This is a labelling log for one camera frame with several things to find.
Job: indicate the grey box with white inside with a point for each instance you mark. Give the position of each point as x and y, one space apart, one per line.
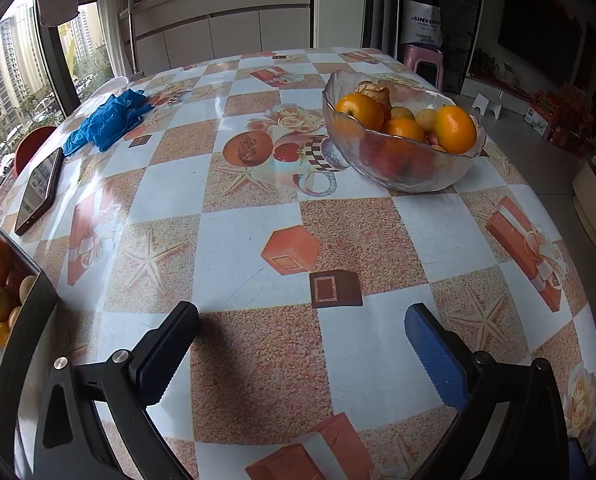
28 335

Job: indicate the round beige side table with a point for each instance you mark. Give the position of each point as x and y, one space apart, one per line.
595 210

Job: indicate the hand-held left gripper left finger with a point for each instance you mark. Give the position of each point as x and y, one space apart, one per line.
165 360

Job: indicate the black wall television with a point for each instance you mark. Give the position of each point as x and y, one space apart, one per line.
538 35

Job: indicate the small white step stool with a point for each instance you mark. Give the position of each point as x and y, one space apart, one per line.
488 105

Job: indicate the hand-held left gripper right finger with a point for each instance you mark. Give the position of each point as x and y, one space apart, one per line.
433 355

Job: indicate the metal pole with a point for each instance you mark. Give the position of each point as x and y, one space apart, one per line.
131 35

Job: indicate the red plastic chair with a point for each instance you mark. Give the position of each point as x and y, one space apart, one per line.
30 147

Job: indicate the pink plastic stool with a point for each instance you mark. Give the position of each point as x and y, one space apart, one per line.
423 62

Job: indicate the red apple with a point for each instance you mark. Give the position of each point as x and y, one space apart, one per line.
393 155

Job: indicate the crumpled blue disposable gloves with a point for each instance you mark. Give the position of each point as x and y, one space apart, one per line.
105 122

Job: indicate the checkered printed tablecloth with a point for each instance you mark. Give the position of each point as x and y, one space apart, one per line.
228 260

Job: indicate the black smartphone in red case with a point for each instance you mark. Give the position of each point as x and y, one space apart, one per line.
38 190

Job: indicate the stack of red gift boxes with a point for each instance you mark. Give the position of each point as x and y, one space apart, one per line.
563 120

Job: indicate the white kitchen cabinet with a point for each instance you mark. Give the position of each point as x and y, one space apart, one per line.
223 15

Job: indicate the white shopping bag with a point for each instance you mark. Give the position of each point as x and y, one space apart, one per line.
422 22

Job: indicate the clear glass bowl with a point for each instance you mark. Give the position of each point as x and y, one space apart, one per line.
413 172

